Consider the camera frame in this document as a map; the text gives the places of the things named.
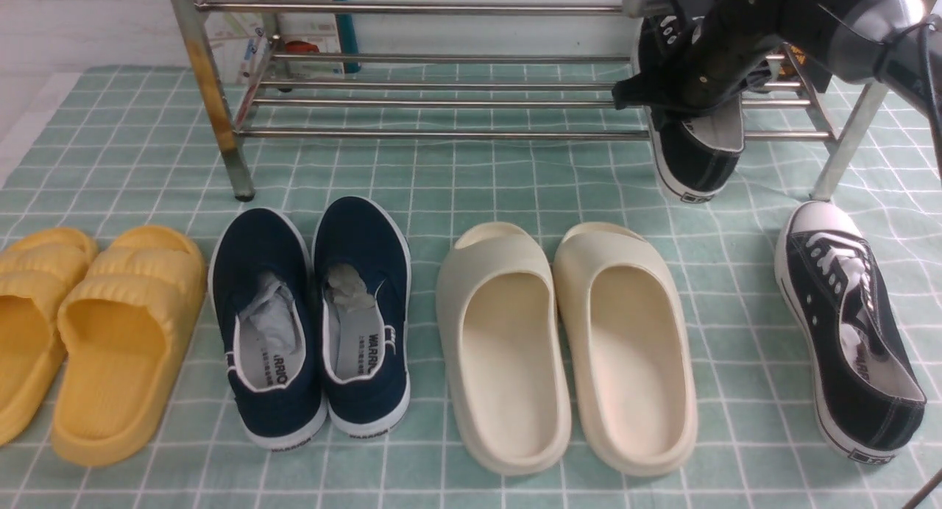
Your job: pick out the right cream slipper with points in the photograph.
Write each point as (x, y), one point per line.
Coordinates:
(628, 342)

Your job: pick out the right navy slip-on shoe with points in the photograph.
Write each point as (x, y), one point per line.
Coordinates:
(361, 285)

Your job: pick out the left cream slipper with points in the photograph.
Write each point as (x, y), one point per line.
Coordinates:
(495, 306)

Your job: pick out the black image processing book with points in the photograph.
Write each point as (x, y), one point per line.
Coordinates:
(814, 73)

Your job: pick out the cream slipper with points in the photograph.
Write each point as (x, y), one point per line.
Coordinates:
(495, 306)
(628, 342)

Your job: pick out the teal pole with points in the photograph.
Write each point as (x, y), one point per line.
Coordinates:
(347, 40)

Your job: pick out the left navy slip-on shoe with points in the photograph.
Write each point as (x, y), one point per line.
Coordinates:
(258, 282)

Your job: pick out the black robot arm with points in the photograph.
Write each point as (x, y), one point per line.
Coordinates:
(893, 42)

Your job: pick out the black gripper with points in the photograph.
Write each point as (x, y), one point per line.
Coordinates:
(735, 36)

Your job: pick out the right yellow slipper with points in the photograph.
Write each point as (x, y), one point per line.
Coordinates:
(126, 328)

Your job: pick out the white box with red print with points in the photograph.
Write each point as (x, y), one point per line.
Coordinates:
(238, 40)

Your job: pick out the green checkered cloth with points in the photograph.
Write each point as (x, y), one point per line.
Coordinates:
(118, 147)

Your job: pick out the metal shoe rack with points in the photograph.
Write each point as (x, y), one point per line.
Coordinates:
(772, 110)

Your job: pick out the navy slip-on shoe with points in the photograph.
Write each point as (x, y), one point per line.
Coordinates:
(361, 285)
(258, 282)

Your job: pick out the black canvas sneaker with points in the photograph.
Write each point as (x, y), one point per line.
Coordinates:
(868, 403)
(693, 161)

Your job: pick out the yellow slipper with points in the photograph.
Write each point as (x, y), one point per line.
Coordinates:
(126, 328)
(37, 273)

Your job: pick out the left yellow slipper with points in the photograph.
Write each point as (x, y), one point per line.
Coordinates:
(37, 273)

